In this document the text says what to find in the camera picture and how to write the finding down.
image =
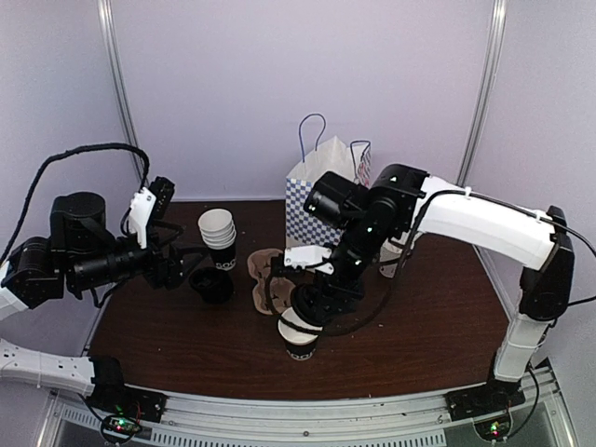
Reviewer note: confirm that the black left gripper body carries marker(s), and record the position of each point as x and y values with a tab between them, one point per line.
155	272

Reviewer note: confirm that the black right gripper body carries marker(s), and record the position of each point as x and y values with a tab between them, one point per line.
353	284

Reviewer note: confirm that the stack of paper cups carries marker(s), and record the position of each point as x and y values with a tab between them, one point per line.
219	234

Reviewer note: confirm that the black and white paper cup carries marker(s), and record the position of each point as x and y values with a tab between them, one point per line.
299	337

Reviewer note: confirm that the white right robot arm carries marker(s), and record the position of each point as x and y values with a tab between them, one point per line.
404	202

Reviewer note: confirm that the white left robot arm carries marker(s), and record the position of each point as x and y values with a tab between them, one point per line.
81	255

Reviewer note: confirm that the white cup holding straws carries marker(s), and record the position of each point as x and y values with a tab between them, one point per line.
389	258

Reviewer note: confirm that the brown cardboard cup carrier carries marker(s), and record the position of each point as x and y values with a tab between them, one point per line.
259	268

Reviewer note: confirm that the blue checkered paper bag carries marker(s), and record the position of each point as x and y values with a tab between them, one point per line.
323	185

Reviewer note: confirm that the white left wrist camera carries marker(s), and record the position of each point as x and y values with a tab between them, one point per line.
148	204

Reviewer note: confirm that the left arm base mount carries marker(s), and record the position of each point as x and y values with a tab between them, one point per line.
112	395

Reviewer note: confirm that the aluminium front rail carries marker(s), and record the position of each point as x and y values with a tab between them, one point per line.
421	419

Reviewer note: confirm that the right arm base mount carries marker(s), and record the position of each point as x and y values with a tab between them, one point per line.
493	396

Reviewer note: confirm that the left aluminium corner post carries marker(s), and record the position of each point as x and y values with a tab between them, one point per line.
107	27

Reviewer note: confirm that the aluminium corner post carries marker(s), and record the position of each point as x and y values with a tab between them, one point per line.
492	58
107	27

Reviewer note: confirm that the right aluminium corner post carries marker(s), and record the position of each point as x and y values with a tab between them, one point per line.
492	58

